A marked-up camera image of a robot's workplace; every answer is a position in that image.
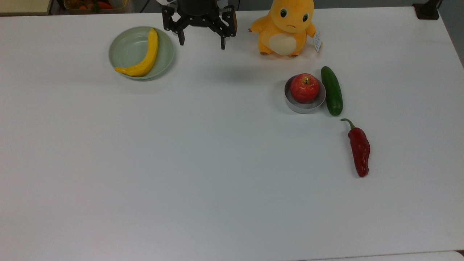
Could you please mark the yellow banana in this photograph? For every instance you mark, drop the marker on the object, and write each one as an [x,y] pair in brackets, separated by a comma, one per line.
[146,59]

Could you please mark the green cucumber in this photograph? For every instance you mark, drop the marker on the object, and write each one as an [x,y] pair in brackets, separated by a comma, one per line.
[332,91]

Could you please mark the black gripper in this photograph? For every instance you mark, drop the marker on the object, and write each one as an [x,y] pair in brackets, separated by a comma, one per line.
[197,12]

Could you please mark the light green plastic plate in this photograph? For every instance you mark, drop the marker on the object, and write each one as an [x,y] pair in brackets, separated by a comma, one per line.
[127,50]

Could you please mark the round metal bowl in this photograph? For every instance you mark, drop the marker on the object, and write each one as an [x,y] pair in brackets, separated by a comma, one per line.
[303,106]

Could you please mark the white paper plush tag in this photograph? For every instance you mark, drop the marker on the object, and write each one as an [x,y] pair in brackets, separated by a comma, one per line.
[318,40]

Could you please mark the clear box with fruits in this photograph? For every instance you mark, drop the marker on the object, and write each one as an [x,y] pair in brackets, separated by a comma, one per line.
[94,6]

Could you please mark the red apple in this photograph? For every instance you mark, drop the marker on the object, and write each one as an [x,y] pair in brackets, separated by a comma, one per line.
[304,88]

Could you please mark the beige wooden board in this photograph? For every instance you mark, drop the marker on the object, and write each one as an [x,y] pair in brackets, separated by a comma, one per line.
[23,6]

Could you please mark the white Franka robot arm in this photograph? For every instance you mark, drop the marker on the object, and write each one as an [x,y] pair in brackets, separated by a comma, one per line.
[163,1]

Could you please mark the white adjacent table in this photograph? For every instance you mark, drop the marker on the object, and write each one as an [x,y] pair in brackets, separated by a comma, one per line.
[398,256]

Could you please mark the black table clamp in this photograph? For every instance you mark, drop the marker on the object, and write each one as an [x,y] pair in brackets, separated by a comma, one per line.
[427,10]

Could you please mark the red chili pepper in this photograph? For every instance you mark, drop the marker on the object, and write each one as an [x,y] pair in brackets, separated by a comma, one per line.
[359,152]

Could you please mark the orange plush toy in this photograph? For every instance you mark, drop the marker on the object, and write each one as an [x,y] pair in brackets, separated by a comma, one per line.
[286,25]

